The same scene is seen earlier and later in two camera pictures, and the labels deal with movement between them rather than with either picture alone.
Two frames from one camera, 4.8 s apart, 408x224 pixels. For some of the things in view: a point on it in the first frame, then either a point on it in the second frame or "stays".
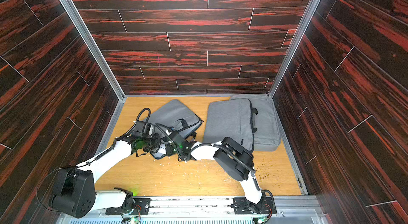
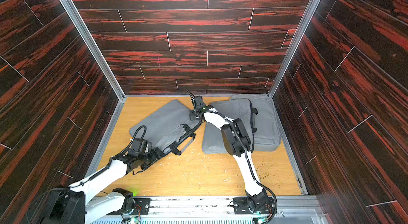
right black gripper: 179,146 → 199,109
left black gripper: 158,139 → 152,151
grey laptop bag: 175,115 stays
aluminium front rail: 207,209 stays
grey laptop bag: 233,118 stays
